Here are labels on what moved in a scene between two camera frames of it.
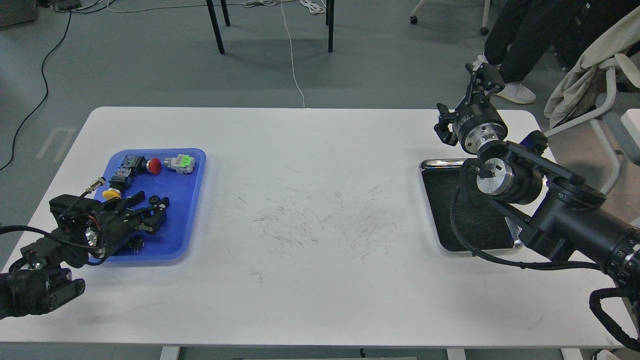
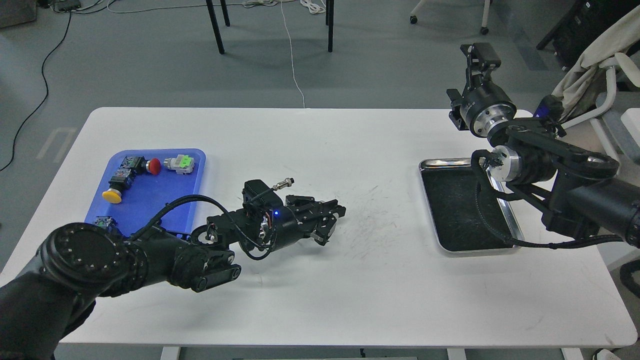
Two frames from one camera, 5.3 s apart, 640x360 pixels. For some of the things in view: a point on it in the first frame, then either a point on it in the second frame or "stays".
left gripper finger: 158,208 to 307,205
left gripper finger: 152,219 to 323,229
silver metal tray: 463,224 stays
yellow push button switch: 119,182 stays
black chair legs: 330,15 stays
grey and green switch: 183,164 stays
